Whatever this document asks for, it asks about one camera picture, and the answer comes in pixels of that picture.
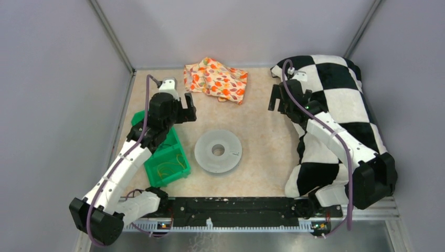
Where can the grey plastic cable spool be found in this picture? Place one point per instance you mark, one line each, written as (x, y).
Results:
(218, 151)

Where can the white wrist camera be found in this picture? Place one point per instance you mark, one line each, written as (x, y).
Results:
(300, 76)
(169, 85)

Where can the green plastic compartment bin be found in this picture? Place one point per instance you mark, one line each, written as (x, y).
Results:
(169, 162)

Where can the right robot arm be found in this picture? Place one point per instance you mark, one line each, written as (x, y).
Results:
(371, 176)

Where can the black white checkered pillow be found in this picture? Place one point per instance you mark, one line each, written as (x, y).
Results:
(336, 84)

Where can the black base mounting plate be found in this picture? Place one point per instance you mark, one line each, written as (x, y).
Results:
(242, 211)

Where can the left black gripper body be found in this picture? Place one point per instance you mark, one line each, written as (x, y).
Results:
(179, 112)

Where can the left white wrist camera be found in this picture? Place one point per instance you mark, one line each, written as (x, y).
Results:
(169, 85)

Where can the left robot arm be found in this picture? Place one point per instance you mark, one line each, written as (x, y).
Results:
(100, 213)

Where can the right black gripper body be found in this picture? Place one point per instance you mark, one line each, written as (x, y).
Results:
(284, 108)

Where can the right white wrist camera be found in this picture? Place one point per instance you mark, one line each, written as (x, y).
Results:
(300, 76)

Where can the floral orange cloth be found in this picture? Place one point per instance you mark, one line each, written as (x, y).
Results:
(213, 78)

